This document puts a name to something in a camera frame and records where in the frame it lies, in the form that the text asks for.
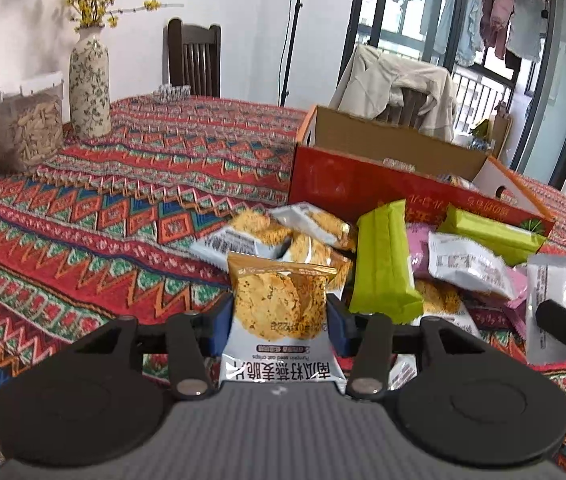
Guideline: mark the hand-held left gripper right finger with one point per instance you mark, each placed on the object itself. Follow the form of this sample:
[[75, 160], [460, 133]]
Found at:
[[340, 330]]

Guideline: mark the small plush toy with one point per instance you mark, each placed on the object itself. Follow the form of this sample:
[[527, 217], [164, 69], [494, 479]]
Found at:
[[500, 109]]

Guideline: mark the brown carton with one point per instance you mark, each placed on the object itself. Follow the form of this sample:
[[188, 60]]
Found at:
[[500, 135]]

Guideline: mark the pink hanging garment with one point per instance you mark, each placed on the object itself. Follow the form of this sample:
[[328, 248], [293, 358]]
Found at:
[[498, 10]]

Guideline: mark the green snack packet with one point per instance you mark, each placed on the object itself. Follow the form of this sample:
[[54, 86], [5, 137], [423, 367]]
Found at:
[[380, 260], [488, 232]]

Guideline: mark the floral ceramic vase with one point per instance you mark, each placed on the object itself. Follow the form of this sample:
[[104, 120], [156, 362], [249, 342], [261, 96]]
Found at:
[[90, 90]]

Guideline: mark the beige jacket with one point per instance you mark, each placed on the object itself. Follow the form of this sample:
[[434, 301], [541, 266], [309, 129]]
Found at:
[[378, 80]]

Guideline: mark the silvery wrapped packet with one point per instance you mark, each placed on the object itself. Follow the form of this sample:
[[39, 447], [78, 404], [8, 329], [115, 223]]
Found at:
[[173, 92]]

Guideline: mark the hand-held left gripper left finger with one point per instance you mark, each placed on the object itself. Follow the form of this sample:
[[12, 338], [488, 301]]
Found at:
[[220, 327]]

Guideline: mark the dark wooden chair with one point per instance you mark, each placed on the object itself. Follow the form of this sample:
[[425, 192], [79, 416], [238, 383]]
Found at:
[[413, 107], [195, 60]]

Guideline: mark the red orange snack packet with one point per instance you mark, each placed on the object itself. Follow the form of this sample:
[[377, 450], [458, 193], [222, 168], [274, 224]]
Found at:
[[458, 181]]

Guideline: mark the oat crisp snack packet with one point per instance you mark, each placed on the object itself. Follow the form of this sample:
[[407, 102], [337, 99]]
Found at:
[[278, 310], [223, 245], [313, 222], [443, 300], [313, 257]]

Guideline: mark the black hanging garment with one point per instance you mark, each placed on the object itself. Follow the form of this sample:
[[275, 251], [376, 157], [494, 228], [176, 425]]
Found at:
[[513, 60]]

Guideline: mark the red cardboard box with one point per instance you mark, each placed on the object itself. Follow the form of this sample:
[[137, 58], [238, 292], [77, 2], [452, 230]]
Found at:
[[328, 180]]

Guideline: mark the clear seed container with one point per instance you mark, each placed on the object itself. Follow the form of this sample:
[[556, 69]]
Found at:
[[28, 125]]

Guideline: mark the black light stand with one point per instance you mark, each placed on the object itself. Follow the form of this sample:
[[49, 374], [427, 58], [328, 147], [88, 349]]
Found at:
[[294, 35]]

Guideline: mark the white pink snack packet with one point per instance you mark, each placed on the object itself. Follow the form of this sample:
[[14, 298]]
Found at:
[[463, 265]]

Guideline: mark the blue hanging garment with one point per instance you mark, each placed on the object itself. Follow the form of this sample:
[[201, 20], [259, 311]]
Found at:
[[458, 15]]

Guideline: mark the white hanging garment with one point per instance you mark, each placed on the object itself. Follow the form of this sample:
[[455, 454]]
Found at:
[[525, 30]]

